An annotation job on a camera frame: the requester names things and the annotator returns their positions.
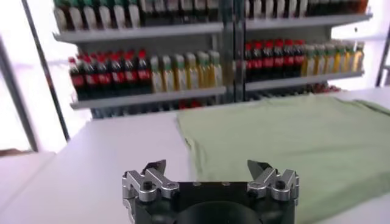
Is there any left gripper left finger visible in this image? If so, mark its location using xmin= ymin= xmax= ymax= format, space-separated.
xmin=121 ymin=159 xmax=180 ymax=222

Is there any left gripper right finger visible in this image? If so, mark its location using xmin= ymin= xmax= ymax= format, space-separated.
xmin=246 ymin=159 xmax=300 ymax=203

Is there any large plain green t-shirt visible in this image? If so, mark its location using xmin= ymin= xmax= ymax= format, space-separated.
xmin=175 ymin=96 xmax=390 ymax=224

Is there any yellow tea bottle green label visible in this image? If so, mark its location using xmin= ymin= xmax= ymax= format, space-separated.
xmin=302 ymin=44 xmax=316 ymax=77
xmin=324 ymin=43 xmax=336 ymax=74
xmin=344 ymin=42 xmax=356 ymax=73
xmin=149 ymin=56 xmax=164 ymax=93
xmin=161 ymin=55 xmax=176 ymax=92
xmin=313 ymin=44 xmax=326 ymax=75
xmin=333 ymin=43 xmax=347 ymax=74
xmin=196 ymin=51 xmax=211 ymax=89
xmin=173 ymin=54 xmax=187 ymax=91
xmin=185 ymin=52 xmax=199 ymax=89
xmin=353 ymin=41 xmax=366 ymax=72
xmin=208 ymin=50 xmax=223 ymax=88

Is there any cola bottle red cap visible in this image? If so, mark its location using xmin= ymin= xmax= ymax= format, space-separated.
xmin=68 ymin=57 xmax=87 ymax=100
xmin=123 ymin=51 xmax=138 ymax=94
xmin=82 ymin=54 xmax=99 ymax=98
xmin=262 ymin=40 xmax=274 ymax=79
xmin=136 ymin=49 xmax=152 ymax=94
xmin=292 ymin=39 xmax=305 ymax=77
xmin=244 ymin=42 xmax=255 ymax=82
xmin=109 ymin=52 xmax=126 ymax=94
xmin=252 ymin=41 xmax=264 ymax=80
xmin=283 ymin=38 xmax=295 ymax=78
xmin=272 ymin=38 xmax=285 ymax=79
xmin=96 ymin=54 xmax=112 ymax=96

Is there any brown cardboard box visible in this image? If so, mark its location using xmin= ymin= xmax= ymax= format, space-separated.
xmin=0 ymin=147 xmax=33 ymax=158

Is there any grey window mullion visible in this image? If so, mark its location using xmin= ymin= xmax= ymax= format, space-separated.
xmin=0 ymin=36 xmax=40 ymax=153

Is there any black slanted window pole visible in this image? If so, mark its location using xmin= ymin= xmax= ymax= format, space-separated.
xmin=375 ymin=29 xmax=390 ymax=88
xmin=21 ymin=0 xmax=71 ymax=142

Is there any grey metal shelf rack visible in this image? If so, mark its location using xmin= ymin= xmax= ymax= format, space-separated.
xmin=52 ymin=0 xmax=237 ymax=119
xmin=234 ymin=0 xmax=374 ymax=101

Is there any dark drink bottle white label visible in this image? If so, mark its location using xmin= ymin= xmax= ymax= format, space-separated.
xmin=206 ymin=0 xmax=219 ymax=23
xmin=154 ymin=0 xmax=168 ymax=26
xmin=193 ymin=0 xmax=207 ymax=24
xmin=180 ymin=0 xmax=194 ymax=25
xmin=167 ymin=0 xmax=181 ymax=26
xmin=141 ymin=0 xmax=155 ymax=27

